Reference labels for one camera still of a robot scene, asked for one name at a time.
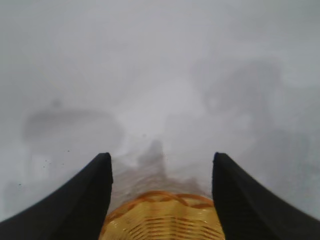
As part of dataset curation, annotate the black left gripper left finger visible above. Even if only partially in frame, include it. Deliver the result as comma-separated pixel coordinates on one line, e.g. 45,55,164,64
0,152,113,240

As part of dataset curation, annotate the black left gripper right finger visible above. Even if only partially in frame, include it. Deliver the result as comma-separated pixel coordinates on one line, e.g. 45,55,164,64
212,151,320,240

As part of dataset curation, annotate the yellow woven wicker basket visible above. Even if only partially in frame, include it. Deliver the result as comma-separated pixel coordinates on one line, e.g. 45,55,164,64
99,190,226,240

